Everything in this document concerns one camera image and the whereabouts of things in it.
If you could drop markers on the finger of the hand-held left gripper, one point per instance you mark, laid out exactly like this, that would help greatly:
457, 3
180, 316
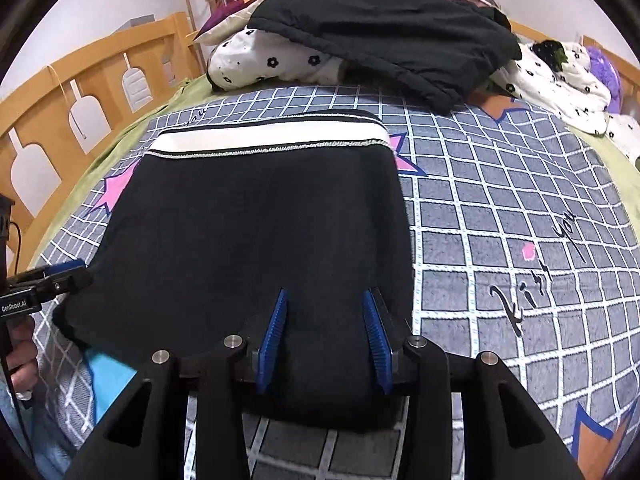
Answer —
65, 266
70, 283

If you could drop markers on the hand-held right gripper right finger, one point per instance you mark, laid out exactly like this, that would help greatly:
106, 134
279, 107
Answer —
377, 335

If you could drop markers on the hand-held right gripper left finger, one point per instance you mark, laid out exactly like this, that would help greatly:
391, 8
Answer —
272, 332

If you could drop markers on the black pants with white waistband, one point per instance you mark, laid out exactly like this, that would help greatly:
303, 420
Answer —
250, 235

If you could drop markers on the person's left hand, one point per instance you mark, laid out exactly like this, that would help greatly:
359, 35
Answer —
22, 355

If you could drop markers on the person's jeans leg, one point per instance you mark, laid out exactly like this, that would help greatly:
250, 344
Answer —
45, 455

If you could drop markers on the grey grid star bedsheet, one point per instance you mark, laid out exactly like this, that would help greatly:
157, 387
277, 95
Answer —
500, 210

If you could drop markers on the grey box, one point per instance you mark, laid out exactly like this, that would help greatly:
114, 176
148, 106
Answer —
139, 19

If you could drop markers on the white floral quilt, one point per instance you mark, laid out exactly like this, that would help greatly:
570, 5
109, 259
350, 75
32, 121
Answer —
260, 60

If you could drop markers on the wooden rack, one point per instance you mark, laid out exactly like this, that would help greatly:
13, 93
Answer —
192, 5

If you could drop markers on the purple patterned pillow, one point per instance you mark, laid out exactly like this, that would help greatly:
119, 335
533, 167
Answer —
225, 20

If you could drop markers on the black garment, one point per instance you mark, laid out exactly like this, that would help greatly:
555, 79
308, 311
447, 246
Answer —
390, 35

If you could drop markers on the dark green cloth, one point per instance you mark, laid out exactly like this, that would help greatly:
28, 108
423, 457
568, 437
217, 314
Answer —
547, 54

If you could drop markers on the purple plush toy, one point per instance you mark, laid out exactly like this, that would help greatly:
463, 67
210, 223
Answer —
602, 75

